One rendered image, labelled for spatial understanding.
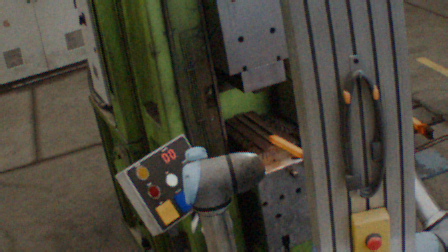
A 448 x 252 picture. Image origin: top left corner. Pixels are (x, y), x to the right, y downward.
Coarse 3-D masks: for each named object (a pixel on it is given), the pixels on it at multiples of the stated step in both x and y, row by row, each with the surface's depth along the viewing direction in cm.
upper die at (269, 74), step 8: (272, 64) 288; (280, 64) 289; (216, 72) 310; (224, 72) 301; (248, 72) 284; (256, 72) 286; (264, 72) 287; (272, 72) 289; (280, 72) 290; (232, 80) 295; (240, 80) 286; (248, 80) 285; (256, 80) 287; (264, 80) 288; (272, 80) 290; (280, 80) 292; (240, 88) 289; (248, 88) 286; (256, 88) 288
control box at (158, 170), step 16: (176, 144) 274; (144, 160) 263; (160, 160) 267; (176, 160) 271; (128, 176) 256; (160, 176) 265; (176, 176) 269; (128, 192) 260; (144, 192) 258; (160, 192) 262; (176, 192) 266; (144, 208) 257; (176, 208) 264; (192, 208) 268; (160, 224) 257
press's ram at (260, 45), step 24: (216, 0) 268; (240, 0) 272; (264, 0) 276; (216, 24) 276; (240, 24) 275; (264, 24) 280; (216, 48) 285; (240, 48) 279; (264, 48) 284; (240, 72) 282
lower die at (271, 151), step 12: (228, 120) 335; (240, 120) 330; (240, 132) 320; (252, 132) 318; (276, 132) 313; (240, 144) 312; (264, 144) 304; (264, 156) 300; (276, 156) 303; (288, 156) 306
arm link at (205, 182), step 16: (208, 160) 194; (224, 160) 193; (192, 176) 190; (208, 176) 190; (224, 176) 191; (192, 192) 190; (208, 192) 191; (224, 192) 192; (208, 208) 192; (224, 208) 194; (208, 224) 196; (224, 224) 197; (208, 240) 199; (224, 240) 198
